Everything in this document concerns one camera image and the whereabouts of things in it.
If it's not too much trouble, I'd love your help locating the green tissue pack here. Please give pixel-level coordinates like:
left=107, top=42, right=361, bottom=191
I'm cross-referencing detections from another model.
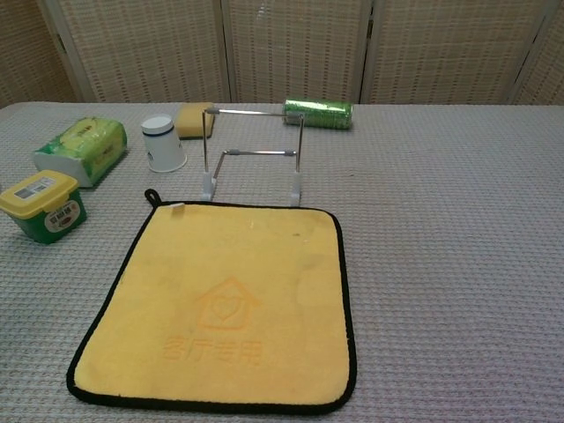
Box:
left=33, top=116, right=130, bottom=189

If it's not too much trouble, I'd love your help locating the metal wire rack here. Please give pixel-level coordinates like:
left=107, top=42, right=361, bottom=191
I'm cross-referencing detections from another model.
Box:
left=200, top=105, right=306, bottom=207

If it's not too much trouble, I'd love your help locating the woven folding screen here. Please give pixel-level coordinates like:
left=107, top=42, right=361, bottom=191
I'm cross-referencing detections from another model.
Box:
left=0, top=0, right=564, bottom=106

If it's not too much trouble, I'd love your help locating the yellow towel with black trim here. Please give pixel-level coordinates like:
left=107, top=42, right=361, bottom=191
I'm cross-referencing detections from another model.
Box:
left=65, top=188, right=357, bottom=416

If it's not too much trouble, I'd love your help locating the white paper cup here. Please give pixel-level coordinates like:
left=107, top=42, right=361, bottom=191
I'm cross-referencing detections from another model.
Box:
left=140, top=114, right=188, bottom=173

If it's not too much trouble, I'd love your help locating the grey woven tablecloth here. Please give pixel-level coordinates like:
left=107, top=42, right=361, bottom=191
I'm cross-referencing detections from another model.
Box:
left=0, top=101, right=564, bottom=423

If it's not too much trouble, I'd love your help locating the green drink can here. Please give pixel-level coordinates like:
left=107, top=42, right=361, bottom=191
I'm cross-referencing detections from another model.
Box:
left=283, top=98, right=355, bottom=131

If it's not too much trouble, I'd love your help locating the green tub with yellow lid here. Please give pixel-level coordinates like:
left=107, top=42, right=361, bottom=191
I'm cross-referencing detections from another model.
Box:
left=0, top=170, right=88, bottom=246

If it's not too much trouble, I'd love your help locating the yellow sponge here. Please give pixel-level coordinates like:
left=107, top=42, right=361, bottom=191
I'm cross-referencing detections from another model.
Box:
left=175, top=101, right=218, bottom=141

